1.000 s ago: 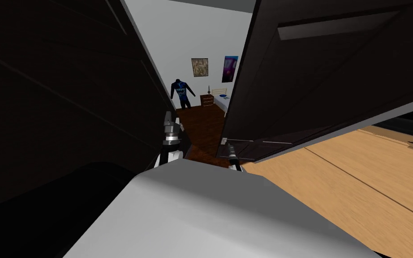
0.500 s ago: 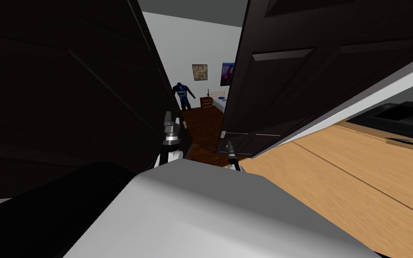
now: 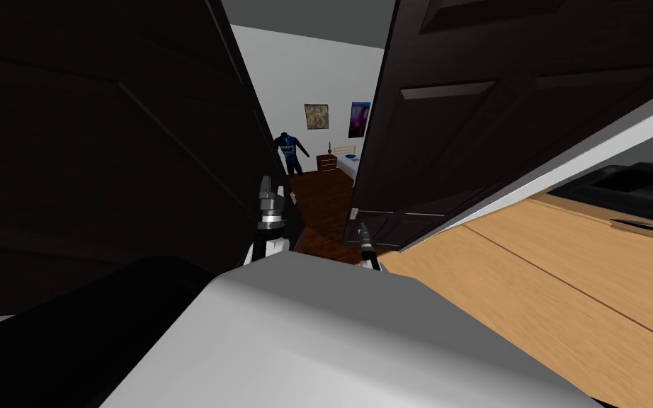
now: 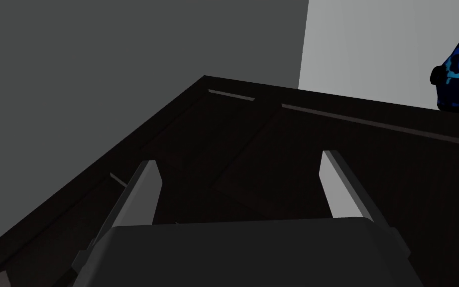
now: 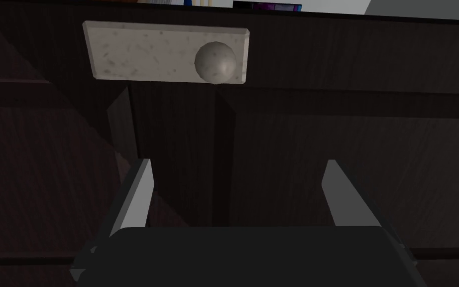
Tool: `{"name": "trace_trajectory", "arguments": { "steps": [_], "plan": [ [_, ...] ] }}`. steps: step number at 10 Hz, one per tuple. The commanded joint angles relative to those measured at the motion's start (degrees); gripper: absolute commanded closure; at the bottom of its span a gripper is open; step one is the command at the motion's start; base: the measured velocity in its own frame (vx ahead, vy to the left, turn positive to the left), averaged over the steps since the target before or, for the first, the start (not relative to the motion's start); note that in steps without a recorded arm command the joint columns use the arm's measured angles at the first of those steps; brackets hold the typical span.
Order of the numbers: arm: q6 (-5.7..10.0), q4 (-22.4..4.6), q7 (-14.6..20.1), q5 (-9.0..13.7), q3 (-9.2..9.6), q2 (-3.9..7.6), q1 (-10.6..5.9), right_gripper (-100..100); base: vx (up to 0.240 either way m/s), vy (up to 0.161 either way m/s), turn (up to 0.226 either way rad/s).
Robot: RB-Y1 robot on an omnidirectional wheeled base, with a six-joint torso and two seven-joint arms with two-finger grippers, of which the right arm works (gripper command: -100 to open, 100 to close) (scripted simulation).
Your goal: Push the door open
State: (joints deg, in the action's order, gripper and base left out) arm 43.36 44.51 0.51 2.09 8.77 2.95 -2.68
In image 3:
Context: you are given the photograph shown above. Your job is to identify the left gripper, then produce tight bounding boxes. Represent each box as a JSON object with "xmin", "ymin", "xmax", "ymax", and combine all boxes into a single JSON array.
[{"xmin": 257, "ymin": 175, "xmax": 288, "ymax": 216}]

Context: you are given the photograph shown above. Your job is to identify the dark clothed mannequin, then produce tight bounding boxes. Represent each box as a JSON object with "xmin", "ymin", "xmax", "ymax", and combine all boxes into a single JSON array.
[{"xmin": 273, "ymin": 132, "xmax": 311, "ymax": 177}]

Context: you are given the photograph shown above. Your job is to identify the white bed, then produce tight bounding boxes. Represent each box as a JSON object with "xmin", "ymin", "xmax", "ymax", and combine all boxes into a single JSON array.
[{"xmin": 332, "ymin": 145, "xmax": 361, "ymax": 182}]

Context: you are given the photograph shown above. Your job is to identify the brown framed picture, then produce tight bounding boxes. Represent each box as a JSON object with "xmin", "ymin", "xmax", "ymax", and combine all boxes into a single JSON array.
[{"xmin": 303, "ymin": 103, "xmax": 330, "ymax": 131}]

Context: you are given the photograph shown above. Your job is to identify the blue purple poster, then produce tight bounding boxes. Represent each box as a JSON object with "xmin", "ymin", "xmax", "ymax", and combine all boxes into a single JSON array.
[{"xmin": 348, "ymin": 101, "xmax": 373, "ymax": 140}]

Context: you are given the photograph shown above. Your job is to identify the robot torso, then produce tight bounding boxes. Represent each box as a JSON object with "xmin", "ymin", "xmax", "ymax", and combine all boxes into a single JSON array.
[{"xmin": 98, "ymin": 249, "xmax": 608, "ymax": 408}]

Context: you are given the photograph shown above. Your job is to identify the dark panelled door leaf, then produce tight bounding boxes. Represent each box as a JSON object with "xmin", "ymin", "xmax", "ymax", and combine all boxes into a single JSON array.
[{"xmin": 342, "ymin": 0, "xmax": 653, "ymax": 251}]

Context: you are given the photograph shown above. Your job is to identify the black low furniture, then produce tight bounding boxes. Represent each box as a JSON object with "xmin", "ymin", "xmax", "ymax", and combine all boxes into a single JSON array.
[{"xmin": 546, "ymin": 161, "xmax": 653, "ymax": 246}]

